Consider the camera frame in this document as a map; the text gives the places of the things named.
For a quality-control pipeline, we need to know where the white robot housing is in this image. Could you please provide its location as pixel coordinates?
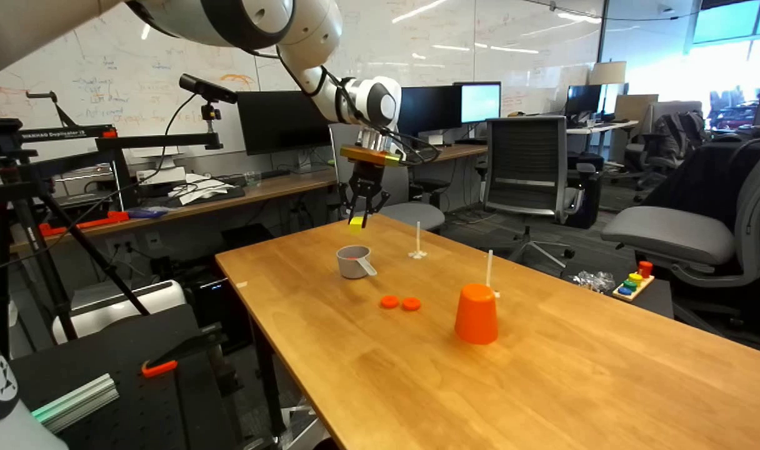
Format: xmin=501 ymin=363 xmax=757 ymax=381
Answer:
xmin=0 ymin=398 xmax=71 ymax=450

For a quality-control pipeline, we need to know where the distant gray monitor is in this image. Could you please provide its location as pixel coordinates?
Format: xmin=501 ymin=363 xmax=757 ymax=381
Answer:
xmin=612 ymin=92 xmax=661 ymax=127

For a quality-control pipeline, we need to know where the colourful stacking toy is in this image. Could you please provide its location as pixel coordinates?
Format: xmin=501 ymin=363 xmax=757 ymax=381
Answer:
xmin=609 ymin=257 xmax=657 ymax=302

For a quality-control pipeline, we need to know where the small black side table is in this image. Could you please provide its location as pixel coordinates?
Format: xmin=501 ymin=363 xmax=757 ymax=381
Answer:
xmin=563 ymin=266 xmax=674 ymax=320

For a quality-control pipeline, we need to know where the distant wooden desk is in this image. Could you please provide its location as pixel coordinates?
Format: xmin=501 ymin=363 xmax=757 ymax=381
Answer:
xmin=564 ymin=118 xmax=643 ymax=138

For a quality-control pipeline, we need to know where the gray cushioned office chair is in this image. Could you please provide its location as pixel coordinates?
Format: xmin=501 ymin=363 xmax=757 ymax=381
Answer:
xmin=599 ymin=136 xmax=760 ymax=336

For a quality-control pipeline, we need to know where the dark computer monitor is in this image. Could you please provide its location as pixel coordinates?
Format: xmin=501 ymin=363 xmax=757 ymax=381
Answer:
xmin=396 ymin=83 xmax=462 ymax=138

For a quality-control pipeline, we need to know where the white papers pile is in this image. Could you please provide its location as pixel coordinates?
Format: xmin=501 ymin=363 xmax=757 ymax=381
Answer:
xmin=166 ymin=172 xmax=236 ymax=208

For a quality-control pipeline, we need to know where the black tripod rig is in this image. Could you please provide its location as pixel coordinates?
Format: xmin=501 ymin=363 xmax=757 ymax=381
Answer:
xmin=0 ymin=88 xmax=226 ymax=361

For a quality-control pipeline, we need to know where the clear plastic bag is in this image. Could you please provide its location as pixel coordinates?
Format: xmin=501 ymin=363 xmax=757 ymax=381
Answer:
xmin=573 ymin=268 xmax=618 ymax=296

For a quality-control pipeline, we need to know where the black camera on boom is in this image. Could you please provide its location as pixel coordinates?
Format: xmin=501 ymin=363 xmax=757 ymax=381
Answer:
xmin=177 ymin=72 xmax=241 ymax=108

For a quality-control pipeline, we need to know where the gray measuring cup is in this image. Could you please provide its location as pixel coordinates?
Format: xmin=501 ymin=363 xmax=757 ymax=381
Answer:
xmin=334 ymin=242 xmax=381 ymax=283

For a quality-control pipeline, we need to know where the orange black clamp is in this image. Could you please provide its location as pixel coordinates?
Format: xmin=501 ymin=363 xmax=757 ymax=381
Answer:
xmin=141 ymin=357 xmax=183 ymax=383

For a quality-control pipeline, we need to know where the white rounded machine housing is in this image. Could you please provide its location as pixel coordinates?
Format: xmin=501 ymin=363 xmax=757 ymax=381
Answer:
xmin=51 ymin=278 xmax=188 ymax=347

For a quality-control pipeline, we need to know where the distant black monitor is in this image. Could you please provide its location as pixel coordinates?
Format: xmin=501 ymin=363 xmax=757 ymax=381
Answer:
xmin=564 ymin=83 xmax=604 ymax=127

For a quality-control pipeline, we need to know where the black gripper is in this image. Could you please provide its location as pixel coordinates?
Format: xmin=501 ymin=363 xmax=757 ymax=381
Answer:
xmin=344 ymin=161 xmax=389 ymax=225

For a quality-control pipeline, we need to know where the distant black office chair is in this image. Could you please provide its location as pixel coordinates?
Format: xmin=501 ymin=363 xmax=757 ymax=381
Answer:
xmin=644 ymin=110 xmax=711 ymax=172

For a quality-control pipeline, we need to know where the white peg stand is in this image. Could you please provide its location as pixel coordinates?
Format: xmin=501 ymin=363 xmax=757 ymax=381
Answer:
xmin=408 ymin=218 xmax=431 ymax=262
xmin=483 ymin=248 xmax=502 ymax=301

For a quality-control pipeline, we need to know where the wooden monitor desk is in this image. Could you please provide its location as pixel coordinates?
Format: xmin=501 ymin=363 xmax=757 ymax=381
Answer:
xmin=408 ymin=142 xmax=493 ymax=167

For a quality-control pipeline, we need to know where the tan wrist camera mount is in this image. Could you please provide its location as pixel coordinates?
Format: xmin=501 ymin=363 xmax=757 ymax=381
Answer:
xmin=337 ymin=145 xmax=411 ymax=171

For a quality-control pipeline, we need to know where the aluminium profile bar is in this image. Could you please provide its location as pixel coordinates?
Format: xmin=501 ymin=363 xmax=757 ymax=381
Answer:
xmin=28 ymin=370 xmax=122 ymax=435

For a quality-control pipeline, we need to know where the lit computer monitor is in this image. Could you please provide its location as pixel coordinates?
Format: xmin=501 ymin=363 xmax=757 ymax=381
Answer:
xmin=458 ymin=81 xmax=504 ymax=127

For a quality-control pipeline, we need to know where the beige lamp shade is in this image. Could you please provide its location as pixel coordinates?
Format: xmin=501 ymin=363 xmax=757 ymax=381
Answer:
xmin=588 ymin=57 xmax=631 ymax=88

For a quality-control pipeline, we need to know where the black cloth covered table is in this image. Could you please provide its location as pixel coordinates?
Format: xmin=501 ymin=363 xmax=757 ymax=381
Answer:
xmin=644 ymin=140 xmax=760 ymax=215

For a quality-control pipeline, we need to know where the long wooden desk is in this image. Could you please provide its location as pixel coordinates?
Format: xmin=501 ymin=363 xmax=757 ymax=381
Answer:
xmin=12 ymin=167 xmax=343 ymax=253

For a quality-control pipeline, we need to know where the orange plastic cup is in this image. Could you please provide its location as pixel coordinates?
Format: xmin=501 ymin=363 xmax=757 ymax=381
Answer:
xmin=452 ymin=283 xmax=502 ymax=347

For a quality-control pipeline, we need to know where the large black monitor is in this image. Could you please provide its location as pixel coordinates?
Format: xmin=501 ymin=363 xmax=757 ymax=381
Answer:
xmin=236 ymin=88 xmax=334 ymax=158

